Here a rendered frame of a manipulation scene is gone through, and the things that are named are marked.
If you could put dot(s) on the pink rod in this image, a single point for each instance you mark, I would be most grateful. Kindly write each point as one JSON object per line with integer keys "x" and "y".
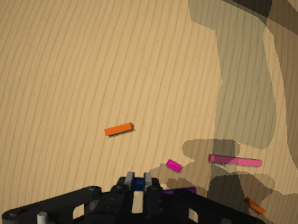
{"x": 234, "y": 160}

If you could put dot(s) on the purple rod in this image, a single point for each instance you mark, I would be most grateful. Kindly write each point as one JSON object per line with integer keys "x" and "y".
{"x": 170, "y": 191}

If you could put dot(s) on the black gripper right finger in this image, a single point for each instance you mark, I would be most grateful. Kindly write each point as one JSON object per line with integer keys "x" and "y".
{"x": 161, "y": 206}

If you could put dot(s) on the small blue block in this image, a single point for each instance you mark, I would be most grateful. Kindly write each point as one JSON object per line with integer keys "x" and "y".
{"x": 138, "y": 184}

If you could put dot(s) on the orange rod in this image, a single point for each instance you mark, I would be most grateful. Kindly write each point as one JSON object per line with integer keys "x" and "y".
{"x": 254, "y": 205}
{"x": 118, "y": 129}

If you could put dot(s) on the short magenta block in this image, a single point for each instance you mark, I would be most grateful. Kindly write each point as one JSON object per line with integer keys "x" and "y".
{"x": 173, "y": 165}

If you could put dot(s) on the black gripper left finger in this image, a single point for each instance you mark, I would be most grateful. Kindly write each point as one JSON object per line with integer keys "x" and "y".
{"x": 59, "y": 209}

